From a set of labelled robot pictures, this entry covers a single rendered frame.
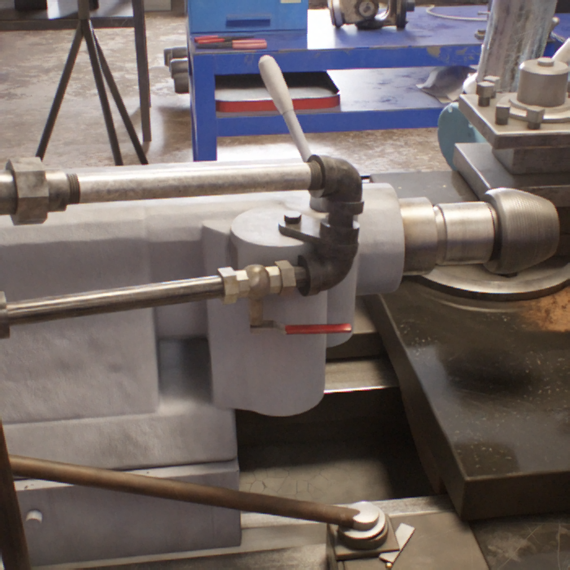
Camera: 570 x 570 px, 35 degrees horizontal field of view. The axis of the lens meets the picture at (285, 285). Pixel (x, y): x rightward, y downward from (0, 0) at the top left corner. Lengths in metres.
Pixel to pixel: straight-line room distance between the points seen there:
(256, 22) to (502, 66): 1.22
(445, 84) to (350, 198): 2.17
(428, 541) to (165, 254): 0.36
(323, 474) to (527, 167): 0.47
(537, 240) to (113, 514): 0.49
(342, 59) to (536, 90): 1.54
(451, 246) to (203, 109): 1.81
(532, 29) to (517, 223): 0.82
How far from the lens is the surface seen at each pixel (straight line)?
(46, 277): 0.83
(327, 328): 0.75
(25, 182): 0.62
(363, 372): 1.17
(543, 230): 0.94
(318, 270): 0.73
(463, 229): 0.92
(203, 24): 2.79
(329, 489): 1.16
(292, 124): 0.82
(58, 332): 0.84
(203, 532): 0.90
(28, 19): 4.45
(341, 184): 0.72
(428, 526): 0.90
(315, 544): 0.93
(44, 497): 0.87
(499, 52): 1.72
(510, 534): 0.90
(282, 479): 1.17
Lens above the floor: 1.48
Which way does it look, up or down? 28 degrees down
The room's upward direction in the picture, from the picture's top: straight up
